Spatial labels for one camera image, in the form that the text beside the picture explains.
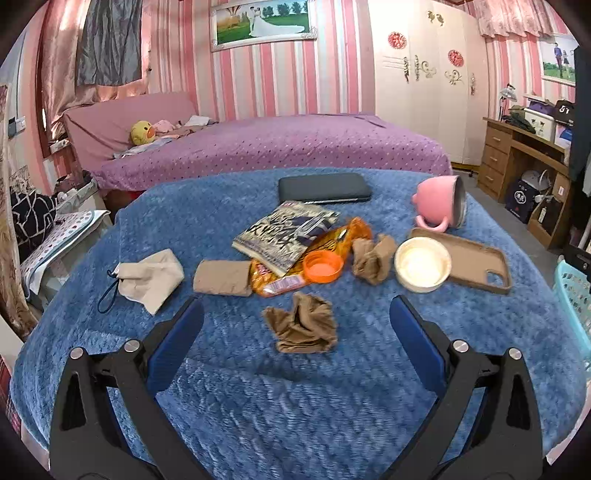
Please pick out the black smartphone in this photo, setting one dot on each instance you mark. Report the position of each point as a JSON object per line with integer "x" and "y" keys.
{"x": 323, "y": 187}

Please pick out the purple dotted bed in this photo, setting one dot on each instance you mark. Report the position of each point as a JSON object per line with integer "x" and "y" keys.
{"x": 277, "y": 143}

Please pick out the yellow duck plush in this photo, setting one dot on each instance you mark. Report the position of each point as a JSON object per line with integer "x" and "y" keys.
{"x": 141, "y": 134}

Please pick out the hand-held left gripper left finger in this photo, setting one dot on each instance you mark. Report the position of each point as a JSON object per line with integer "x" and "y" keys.
{"x": 178, "y": 341}

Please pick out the light blue plastic basket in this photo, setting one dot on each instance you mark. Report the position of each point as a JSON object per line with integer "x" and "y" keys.
{"x": 575, "y": 295}

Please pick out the tan phone case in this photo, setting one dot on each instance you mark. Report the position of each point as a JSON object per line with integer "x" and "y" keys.
{"x": 475, "y": 263}

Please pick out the pink curtain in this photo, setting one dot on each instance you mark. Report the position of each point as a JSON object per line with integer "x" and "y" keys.
{"x": 60, "y": 69}

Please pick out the dotted white cloth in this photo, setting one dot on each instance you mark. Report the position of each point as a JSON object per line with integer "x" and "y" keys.
{"x": 60, "y": 240}

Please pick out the cream wardrobe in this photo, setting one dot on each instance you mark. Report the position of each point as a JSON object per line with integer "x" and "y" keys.
{"x": 429, "y": 115}

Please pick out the black and white book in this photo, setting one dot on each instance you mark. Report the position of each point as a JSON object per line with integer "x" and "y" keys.
{"x": 281, "y": 235}

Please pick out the orange snack packet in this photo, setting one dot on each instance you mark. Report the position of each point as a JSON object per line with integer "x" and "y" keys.
{"x": 344, "y": 233}

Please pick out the brown nylon stocking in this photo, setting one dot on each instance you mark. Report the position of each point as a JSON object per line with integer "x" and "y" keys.
{"x": 221, "y": 277}
{"x": 300, "y": 327}
{"x": 371, "y": 261}

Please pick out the framed wedding picture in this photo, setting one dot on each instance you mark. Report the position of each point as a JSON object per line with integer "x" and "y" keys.
{"x": 263, "y": 23}

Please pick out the grey hanging cloth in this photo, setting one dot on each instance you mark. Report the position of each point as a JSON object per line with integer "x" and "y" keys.
{"x": 108, "y": 41}

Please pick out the pink cloth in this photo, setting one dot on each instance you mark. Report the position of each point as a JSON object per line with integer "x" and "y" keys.
{"x": 164, "y": 125}

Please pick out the wall socket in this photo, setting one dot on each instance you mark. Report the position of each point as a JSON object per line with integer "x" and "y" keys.
{"x": 16, "y": 127}

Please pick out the white round bowl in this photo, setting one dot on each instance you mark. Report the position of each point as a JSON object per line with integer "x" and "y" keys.
{"x": 422, "y": 265}

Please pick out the dark green cloth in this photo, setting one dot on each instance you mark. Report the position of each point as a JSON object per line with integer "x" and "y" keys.
{"x": 517, "y": 120}

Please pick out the navy paper bag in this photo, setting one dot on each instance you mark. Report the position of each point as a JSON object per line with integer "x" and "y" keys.
{"x": 519, "y": 201}

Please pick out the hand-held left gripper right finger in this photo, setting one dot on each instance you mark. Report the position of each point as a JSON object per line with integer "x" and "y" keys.
{"x": 415, "y": 341}

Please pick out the pink covered headboard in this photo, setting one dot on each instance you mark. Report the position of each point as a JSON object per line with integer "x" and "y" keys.
{"x": 115, "y": 120}

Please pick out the blue fleece blanket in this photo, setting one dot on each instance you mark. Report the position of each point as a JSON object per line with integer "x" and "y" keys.
{"x": 295, "y": 415}

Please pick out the wooden desk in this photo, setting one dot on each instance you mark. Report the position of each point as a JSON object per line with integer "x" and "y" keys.
{"x": 496, "y": 152}

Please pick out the pink curtain valance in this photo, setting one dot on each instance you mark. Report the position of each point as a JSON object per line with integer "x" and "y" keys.
{"x": 508, "y": 18}

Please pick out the framed couple picture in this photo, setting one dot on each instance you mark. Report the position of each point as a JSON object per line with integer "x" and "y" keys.
{"x": 558, "y": 60}

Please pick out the pink steel-lined mug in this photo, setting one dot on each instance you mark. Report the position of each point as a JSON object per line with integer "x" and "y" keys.
{"x": 434, "y": 198}

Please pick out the white box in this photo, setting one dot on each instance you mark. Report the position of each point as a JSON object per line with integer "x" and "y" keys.
{"x": 542, "y": 124}

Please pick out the black and white cushion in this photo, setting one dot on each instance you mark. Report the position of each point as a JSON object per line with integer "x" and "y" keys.
{"x": 32, "y": 217}

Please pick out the desk lamp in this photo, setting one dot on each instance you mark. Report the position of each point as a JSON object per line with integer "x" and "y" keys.
{"x": 506, "y": 94}

